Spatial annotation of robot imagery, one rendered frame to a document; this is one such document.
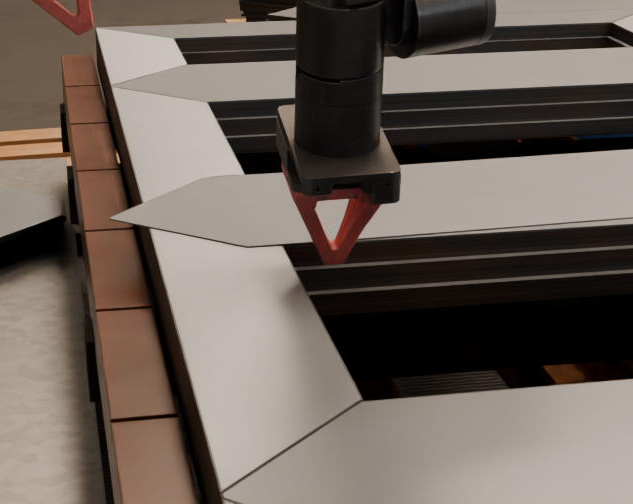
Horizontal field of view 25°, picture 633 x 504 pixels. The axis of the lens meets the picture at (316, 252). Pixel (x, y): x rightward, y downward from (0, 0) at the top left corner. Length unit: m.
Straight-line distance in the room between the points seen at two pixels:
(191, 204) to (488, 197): 0.23
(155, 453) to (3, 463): 0.34
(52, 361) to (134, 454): 0.50
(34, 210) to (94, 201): 0.34
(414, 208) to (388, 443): 0.40
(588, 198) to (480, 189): 0.09
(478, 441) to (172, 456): 0.18
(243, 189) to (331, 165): 0.24
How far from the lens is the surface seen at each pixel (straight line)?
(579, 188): 1.19
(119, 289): 1.08
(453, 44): 0.95
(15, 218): 1.60
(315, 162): 0.94
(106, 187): 1.33
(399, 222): 1.09
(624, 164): 1.27
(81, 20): 1.17
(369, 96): 0.93
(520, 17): 1.94
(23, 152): 4.20
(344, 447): 0.75
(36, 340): 1.38
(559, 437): 0.77
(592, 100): 1.56
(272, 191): 1.16
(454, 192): 1.17
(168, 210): 1.12
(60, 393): 1.27
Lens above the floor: 1.20
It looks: 19 degrees down
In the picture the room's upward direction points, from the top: straight up
